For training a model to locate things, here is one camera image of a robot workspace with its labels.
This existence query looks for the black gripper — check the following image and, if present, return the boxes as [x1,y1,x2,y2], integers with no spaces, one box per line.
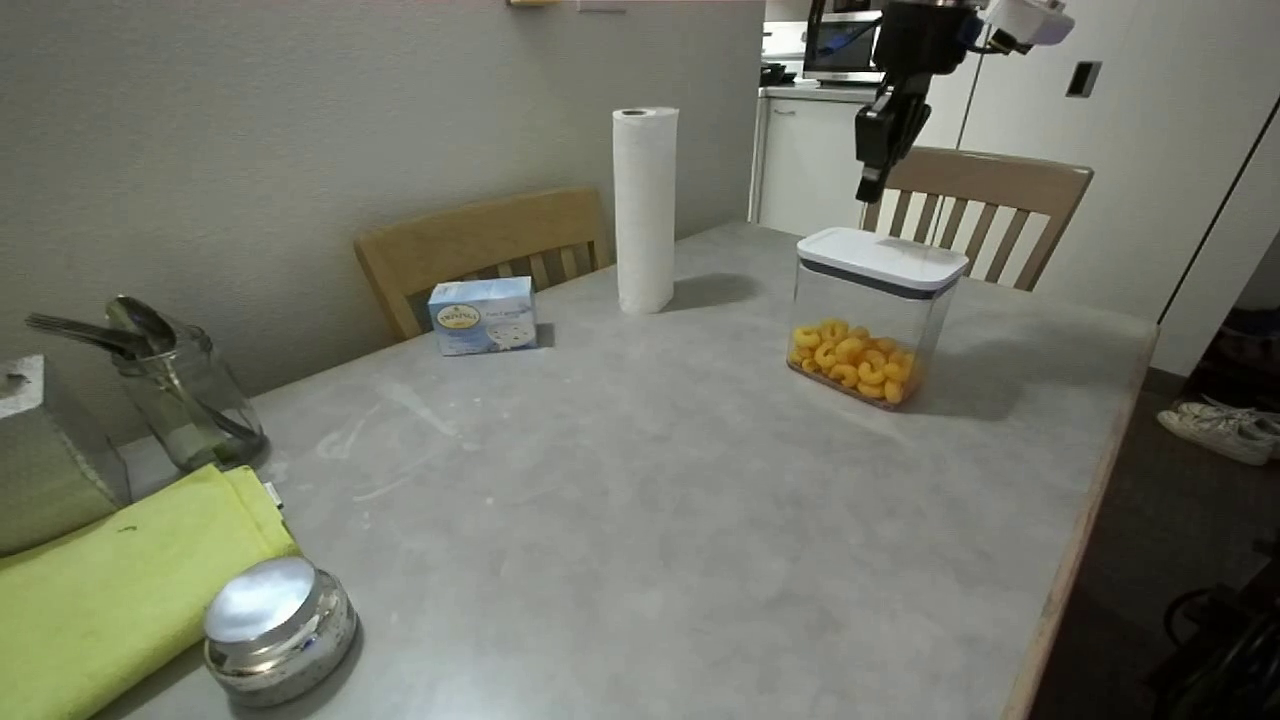
[852,0,989,207]

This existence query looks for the white container lid with button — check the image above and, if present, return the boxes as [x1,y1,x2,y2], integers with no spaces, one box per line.
[792,225,970,298]

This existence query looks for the clear plastic container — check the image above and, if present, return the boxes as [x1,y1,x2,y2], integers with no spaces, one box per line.
[788,258,958,413]

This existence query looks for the white kitchen cabinet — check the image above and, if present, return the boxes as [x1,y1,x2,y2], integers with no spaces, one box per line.
[753,84,889,240]

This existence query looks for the microwave oven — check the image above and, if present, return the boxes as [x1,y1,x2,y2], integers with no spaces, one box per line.
[801,8,889,79]

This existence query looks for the wooden chair with slatted backrest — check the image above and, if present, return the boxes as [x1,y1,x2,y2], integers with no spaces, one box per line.
[858,140,1094,298]

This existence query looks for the orange snack pieces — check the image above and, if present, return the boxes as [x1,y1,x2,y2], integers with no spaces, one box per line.
[788,318,922,413]

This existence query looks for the white paper towel roll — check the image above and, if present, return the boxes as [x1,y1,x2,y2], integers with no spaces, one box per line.
[609,103,683,322]

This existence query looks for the wooden chair with solid backrest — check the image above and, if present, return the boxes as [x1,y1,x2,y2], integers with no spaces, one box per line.
[353,183,617,346]

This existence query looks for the white shoes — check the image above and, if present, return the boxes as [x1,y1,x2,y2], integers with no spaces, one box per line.
[1157,397,1280,468]

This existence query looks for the light blue cardboard box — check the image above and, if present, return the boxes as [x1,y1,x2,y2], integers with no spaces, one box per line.
[422,273,539,359]

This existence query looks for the dark wheeled object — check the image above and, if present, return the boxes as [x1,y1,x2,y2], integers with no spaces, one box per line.
[1151,543,1280,720]

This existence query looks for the glass utensil jar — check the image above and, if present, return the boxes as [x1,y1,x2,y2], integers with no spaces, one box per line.
[112,322,270,471]

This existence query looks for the round silver metal tin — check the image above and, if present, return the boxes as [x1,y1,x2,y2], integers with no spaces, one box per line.
[201,552,364,707]

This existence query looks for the metal kitchen utensils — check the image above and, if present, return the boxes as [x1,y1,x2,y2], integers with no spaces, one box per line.
[24,292,183,363]

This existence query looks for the lime green cloth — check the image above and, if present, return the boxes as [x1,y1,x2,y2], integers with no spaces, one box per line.
[0,460,298,720]

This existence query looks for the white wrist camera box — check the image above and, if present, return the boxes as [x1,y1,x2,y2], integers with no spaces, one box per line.
[979,0,1080,55]

